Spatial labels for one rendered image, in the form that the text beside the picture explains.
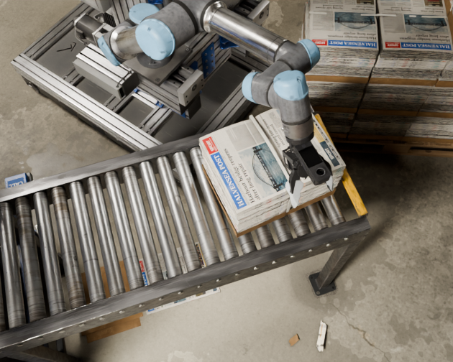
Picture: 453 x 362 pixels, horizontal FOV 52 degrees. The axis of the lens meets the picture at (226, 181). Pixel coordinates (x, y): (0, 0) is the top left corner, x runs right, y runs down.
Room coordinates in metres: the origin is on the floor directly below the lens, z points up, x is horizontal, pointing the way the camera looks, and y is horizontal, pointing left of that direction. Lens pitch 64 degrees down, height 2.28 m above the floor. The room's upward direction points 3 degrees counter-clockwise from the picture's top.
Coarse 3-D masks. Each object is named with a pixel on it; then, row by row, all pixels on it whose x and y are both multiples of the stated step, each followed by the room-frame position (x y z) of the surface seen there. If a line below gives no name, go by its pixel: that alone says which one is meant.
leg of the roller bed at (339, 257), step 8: (344, 248) 0.53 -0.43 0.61; (352, 248) 0.53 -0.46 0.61; (336, 256) 0.54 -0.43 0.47; (344, 256) 0.52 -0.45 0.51; (328, 264) 0.55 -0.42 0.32; (336, 264) 0.52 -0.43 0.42; (320, 272) 0.56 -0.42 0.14; (328, 272) 0.53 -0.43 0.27; (336, 272) 0.53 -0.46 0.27; (320, 280) 0.54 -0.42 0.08; (328, 280) 0.52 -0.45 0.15; (320, 288) 0.52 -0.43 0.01
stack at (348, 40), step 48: (336, 0) 1.57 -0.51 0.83; (384, 0) 1.56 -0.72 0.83; (432, 0) 1.54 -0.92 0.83; (336, 48) 1.31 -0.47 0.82; (384, 48) 1.29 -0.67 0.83; (432, 48) 1.27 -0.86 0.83; (336, 96) 1.30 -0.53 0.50; (384, 96) 1.27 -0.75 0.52; (432, 96) 1.25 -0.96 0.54; (384, 144) 1.26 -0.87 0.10; (432, 144) 1.24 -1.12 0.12
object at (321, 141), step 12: (264, 120) 0.84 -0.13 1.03; (276, 120) 0.83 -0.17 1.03; (276, 132) 0.79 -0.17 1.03; (324, 132) 0.78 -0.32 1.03; (288, 144) 0.74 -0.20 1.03; (324, 144) 0.73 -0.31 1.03; (324, 156) 0.69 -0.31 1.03; (336, 156) 0.69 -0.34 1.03; (336, 168) 0.65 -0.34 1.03; (336, 180) 0.66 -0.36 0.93; (300, 192) 0.60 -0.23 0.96; (312, 192) 0.63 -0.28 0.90; (324, 192) 0.65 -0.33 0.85; (300, 204) 0.61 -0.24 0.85
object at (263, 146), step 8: (248, 120) 0.84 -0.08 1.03; (256, 120) 0.84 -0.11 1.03; (248, 128) 0.81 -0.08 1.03; (256, 128) 0.81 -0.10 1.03; (264, 128) 0.81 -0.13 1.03; (256, 136) 0.78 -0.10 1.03; (272, 136) 0.77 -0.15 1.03; (264, 144) 0.74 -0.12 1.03; (272, 144) 0.74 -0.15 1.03; (264, 152) 0.72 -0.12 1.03; (272, 152) 0.71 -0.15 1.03; (280, 152) 0.71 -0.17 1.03; (272, 160) 0.69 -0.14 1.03; (280, 160) 0.68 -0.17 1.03; (272, 168) 0.66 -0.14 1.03; (280, 168) 0.66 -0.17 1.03; (280, 176) 0.63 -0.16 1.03; (280, 184) 0.60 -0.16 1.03; (288, 200) 0.59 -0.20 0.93; (280, 208) 0.58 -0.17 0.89
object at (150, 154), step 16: (160, 144) 0.90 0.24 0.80; (176, 144) 0.90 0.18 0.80; (192, 144) 0.90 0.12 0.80; (112, 160) 0.84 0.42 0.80; (128, 160) 0.84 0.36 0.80; (144, 160) 0.84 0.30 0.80; (64, 176) 0.79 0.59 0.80; (80, 176) 0.78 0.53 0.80; (96, 176) 0.79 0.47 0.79; (0, 192) 0.73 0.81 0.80; (16, 192) 0.73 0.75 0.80; (32, 192) 0.73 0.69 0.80; (48, 192) 0.74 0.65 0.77; (32, 208) 0.71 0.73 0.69
